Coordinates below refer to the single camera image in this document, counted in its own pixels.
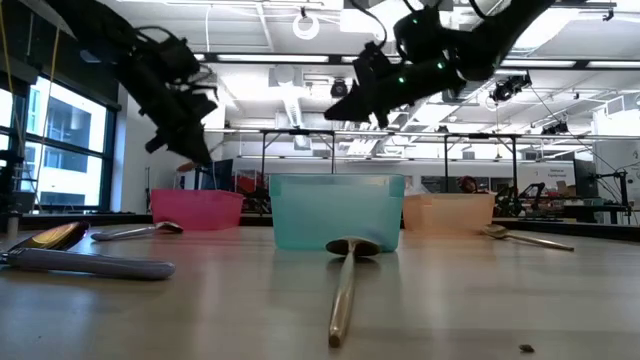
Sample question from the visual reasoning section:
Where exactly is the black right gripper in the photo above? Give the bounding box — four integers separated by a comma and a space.
323, 57, 469, 129

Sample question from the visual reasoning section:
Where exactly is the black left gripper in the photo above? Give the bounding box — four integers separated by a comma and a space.
119, 64, 220, 165

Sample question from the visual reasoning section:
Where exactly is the purple-handled spoon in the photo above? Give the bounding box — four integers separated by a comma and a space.
89, 221, 184, 243
0, 247, 177, 281

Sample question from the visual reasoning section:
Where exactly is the gold spoon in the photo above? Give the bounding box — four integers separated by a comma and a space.
325, 236, 382, 349
481, 224, 576, 253

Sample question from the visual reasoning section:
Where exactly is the black monitor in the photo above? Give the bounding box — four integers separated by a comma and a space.
573, 158, 599, 199
199, 158, 235, 191

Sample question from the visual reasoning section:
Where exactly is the pink translucent plastic bin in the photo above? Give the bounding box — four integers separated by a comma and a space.
150, 188, 245, 232

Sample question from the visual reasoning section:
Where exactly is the teal translucent plastic bin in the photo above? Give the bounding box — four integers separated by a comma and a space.
269, 173, 406, 253

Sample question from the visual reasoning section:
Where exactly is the large window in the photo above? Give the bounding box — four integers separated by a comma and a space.
0, 74, 121, 214

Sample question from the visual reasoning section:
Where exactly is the person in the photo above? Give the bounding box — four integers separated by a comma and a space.
455, 174, 481, 195

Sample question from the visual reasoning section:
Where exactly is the orange translucent plastic bin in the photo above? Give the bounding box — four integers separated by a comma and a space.
402, 192, 497, 235

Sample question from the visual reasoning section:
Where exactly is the black robot equipment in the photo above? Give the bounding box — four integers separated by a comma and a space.
497, 182, 549, 219

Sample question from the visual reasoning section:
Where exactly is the dark desk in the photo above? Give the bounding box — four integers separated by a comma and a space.
562, 202, 640, 225

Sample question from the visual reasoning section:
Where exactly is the black ceiling camera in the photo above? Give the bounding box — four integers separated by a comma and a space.
329, 78, 350, 100

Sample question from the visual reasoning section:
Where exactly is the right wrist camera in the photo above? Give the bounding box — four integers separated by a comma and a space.
352, 41, 397, 86

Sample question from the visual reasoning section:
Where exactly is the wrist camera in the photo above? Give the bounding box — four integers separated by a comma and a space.
352, 41, 397, 86
162, 34, 202, 77

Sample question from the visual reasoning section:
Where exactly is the black metal gantry frame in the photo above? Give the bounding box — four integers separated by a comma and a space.
258, 128, 337, 176
443, 132, 520, 194

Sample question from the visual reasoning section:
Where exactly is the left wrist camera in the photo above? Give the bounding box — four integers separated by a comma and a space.
162, 34, 202, 77

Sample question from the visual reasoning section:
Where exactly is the white ring light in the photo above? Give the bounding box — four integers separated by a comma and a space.
292, 12, 321, 41

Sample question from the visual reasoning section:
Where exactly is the black overhead camera rig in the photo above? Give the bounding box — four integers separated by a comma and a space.
489, 72, 534, 104

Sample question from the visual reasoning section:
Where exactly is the black post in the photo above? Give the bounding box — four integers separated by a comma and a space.
0, 149, 26, 240

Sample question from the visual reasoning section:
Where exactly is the black aluminium table frame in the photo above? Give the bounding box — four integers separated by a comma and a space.
0, 212, 640, 239

